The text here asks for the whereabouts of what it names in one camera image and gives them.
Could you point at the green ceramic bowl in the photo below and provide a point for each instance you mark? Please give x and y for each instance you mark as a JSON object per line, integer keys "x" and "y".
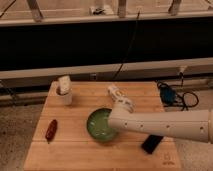
{"x": 97, "y": 125}

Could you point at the red chili pepper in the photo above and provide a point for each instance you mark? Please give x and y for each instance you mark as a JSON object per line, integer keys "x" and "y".
{"x": 50, "y": 133}

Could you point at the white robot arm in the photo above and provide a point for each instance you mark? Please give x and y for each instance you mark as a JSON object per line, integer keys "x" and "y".
{"x": 195, "y": 125}

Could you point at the white cup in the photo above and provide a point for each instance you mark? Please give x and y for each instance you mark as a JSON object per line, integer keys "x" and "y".
{"x": 65, "y": 99}

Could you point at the crumpled white packet in cup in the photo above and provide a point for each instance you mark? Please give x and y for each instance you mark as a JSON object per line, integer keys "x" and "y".
{"x": 64, "y": 84}

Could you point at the blue object on floor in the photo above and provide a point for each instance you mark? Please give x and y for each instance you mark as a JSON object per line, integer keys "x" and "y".
{"x": 167, "y": 95}

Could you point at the white plastic bottle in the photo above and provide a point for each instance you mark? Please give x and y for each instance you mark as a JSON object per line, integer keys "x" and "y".
{"x": 116, "y": 94}

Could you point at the black smartphone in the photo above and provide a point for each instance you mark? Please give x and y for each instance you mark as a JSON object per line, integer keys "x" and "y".
{"x": 151, "y": 143}

